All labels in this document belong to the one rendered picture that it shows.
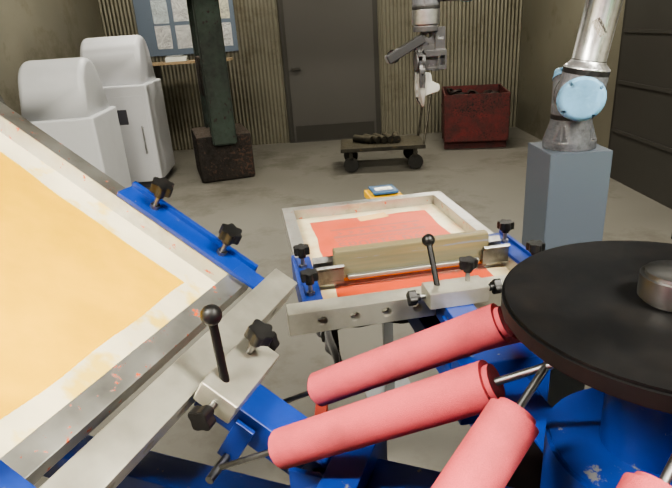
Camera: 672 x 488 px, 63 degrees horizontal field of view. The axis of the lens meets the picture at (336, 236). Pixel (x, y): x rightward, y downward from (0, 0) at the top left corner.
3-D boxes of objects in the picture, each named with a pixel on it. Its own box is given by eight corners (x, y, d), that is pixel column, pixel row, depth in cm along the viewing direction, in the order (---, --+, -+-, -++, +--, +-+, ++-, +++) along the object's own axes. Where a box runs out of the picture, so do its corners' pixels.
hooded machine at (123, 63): (118, 173, 689) (90, 37, 631) (179, 169, 690) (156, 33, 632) (94, 192, 612) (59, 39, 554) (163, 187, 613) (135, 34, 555)
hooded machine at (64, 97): (76, 206, 565) (39, 58, 513) (141, 201, 566) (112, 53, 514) (38, 234, 489) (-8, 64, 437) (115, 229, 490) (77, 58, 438)
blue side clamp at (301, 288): (293, 278, 151) (290, 255, 148) (311, 276, 151) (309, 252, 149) (305, 334, 123) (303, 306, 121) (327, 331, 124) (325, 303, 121)
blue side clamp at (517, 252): (484, 253, 158) (485, 231, 156) (500, 251, 159) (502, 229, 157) (537, 301, 131) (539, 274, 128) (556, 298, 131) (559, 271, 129)
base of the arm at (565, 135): (582, 139, 172) (585, 107, 168) (606, 149, 158) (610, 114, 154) (534, 142, 171) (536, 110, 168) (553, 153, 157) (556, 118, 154)
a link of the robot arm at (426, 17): (414, 9, 146) (409, 10, 153) (414, 28, 147) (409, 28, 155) (442, 8, 146) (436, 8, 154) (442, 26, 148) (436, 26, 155)
